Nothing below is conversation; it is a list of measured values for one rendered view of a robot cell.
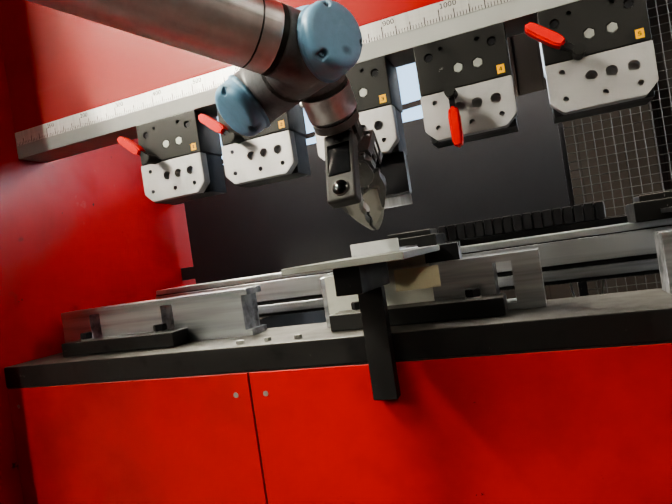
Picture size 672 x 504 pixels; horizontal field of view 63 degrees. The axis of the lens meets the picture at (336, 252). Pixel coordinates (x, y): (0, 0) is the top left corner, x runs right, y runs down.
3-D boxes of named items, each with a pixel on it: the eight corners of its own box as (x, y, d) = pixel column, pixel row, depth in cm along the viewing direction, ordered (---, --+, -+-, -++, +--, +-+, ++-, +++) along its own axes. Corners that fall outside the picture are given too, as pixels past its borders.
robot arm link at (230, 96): (234, 66, 61) (297, 21, 66) (200, 98, 70) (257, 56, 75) (278, 124, 63) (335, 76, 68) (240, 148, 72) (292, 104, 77)
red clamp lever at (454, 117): (452, 146, 87) (443, 86, 87) (455, 150, 91) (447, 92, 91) (463, 144, 86) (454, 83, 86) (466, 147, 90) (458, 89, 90)
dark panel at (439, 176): (199, 309, 176) (179, 174, 176) (203, 308, 177) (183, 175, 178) (578, 262, 135) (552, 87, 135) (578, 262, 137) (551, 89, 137)
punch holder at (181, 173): (145, 203, 114) (134, 125, 114) (171, 204, 122) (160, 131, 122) (205, 190, 109) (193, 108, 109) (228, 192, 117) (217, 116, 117)
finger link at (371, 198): (396, 209, 95) (380, 165, 89) (392, 230, 90) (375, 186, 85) (379, 212, 96) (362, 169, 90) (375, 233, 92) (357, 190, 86)
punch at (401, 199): (358, 212, 101) (351, 162, 101) (362, 212, 103) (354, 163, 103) (411, 203, 97) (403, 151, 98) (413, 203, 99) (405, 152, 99)
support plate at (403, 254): (281, 276, 77) (280, 269, 77) (344, 263, 102) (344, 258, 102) (404, 259, 71) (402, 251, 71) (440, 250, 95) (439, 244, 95)
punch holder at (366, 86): (319, 165, 100) (306, 76, 100) (336, 169, 108) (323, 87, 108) (398, 148, 94) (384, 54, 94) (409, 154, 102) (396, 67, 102)
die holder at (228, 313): (66, 353, 126) (60, 313, 126) (86, 348, 132) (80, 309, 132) (253, 335, 108) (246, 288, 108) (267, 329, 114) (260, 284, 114)
